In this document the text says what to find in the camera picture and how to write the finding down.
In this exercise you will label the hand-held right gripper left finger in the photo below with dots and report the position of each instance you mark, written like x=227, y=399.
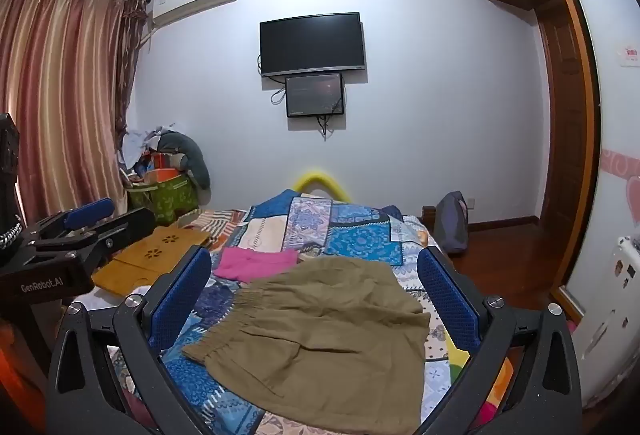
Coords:
x=181, y=300

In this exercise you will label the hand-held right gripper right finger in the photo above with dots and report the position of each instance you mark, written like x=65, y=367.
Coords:
x=447, y=300

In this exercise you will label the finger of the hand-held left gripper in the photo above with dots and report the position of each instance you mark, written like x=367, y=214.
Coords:
x=92, y=210
x=125, y=225

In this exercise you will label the khaki pants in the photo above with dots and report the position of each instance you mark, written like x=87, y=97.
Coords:
x=325, y=340

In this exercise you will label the pink pants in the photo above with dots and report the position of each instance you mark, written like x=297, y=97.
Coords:
x=255, y=262

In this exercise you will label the wooden lap desk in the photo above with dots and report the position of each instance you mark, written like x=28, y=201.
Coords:
x=150, y=255

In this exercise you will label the green fabric basket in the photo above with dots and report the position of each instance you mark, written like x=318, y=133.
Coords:
x=170, y=200

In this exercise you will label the yellow orange sheet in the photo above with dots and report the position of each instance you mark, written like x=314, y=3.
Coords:
x=457, y=362

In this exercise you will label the grey bag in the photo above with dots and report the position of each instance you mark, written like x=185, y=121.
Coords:
x=452, y=225

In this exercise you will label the pile of clothes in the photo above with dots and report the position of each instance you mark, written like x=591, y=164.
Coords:
x=137, y=145

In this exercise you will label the orange striped sheet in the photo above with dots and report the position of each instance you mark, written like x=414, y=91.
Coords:
x=220, y=221

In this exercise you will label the grey plush cushion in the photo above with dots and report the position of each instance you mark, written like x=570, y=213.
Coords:
x=192, y=155

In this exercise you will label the orange cloth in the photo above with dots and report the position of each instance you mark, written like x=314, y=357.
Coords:
x=15, y=385

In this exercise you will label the blue patchwork blanket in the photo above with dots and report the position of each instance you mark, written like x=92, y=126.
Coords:
x=360, y=230

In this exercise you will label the pink striped curtain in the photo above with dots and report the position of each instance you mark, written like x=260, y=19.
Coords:
x=55, y=90

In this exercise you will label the brown sheer curtain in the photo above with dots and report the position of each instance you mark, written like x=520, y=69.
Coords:
x=131, y=65

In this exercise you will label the yellow foam tube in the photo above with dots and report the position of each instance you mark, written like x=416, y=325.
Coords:
x=320, y=177

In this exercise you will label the white plastic device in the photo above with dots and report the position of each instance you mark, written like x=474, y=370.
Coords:
x=631, y=265

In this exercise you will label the brown wooden door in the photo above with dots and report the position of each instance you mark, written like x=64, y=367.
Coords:
x=567, y=125

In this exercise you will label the small black wall screen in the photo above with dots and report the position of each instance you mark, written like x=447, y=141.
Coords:
x=315, y=95

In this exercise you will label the black wall television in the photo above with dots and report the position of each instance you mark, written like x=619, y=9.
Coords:
x=312, y=44

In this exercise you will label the red white wall sticker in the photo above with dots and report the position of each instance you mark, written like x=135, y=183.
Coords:
x=630, y=55

